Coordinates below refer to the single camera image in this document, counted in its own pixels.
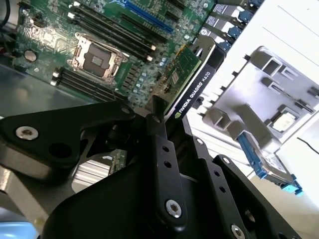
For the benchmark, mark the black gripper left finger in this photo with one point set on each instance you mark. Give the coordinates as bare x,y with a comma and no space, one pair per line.
49,124

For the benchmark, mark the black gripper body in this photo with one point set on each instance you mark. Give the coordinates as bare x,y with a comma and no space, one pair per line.
112,211

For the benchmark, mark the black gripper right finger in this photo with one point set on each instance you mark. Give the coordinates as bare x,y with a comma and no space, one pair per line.
224,194

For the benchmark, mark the green and black graphics card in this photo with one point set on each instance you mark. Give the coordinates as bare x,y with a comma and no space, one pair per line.
199,85

